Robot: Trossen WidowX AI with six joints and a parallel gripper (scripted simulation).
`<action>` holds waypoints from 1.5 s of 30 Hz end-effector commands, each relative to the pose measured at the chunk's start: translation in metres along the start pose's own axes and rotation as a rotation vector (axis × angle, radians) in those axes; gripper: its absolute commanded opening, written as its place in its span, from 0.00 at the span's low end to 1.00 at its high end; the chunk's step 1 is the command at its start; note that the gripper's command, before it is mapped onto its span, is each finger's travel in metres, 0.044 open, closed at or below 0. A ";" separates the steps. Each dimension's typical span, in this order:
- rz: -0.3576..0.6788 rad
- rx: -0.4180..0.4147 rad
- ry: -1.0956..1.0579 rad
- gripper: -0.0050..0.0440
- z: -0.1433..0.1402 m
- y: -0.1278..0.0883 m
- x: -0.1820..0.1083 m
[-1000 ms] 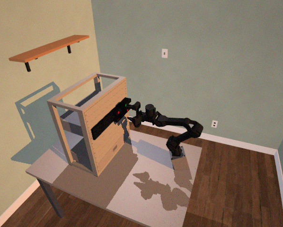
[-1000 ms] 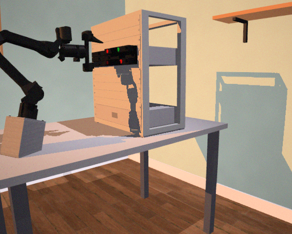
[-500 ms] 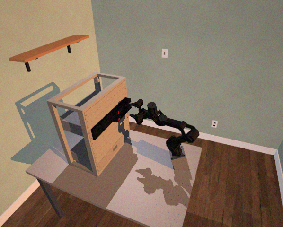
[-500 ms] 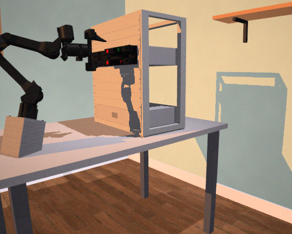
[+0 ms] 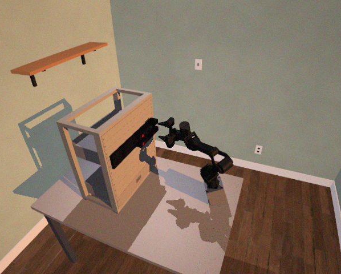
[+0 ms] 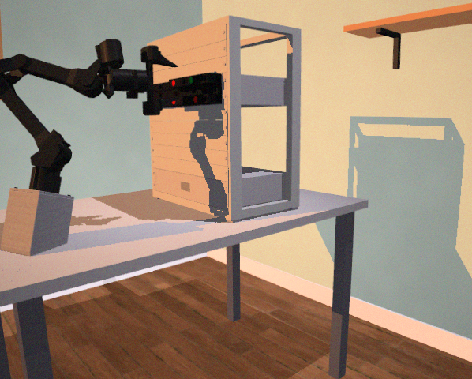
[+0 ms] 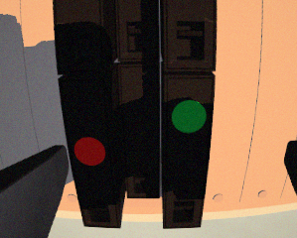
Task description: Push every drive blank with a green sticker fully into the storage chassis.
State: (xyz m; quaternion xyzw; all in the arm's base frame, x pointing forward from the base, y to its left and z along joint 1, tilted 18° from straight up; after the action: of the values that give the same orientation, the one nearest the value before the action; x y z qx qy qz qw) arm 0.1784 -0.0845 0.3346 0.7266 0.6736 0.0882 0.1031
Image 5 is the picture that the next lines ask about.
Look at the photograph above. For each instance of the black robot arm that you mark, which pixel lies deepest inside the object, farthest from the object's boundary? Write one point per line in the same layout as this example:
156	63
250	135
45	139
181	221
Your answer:
195	144

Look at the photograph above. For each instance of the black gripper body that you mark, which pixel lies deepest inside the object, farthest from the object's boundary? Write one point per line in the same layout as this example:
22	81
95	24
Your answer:
169	124

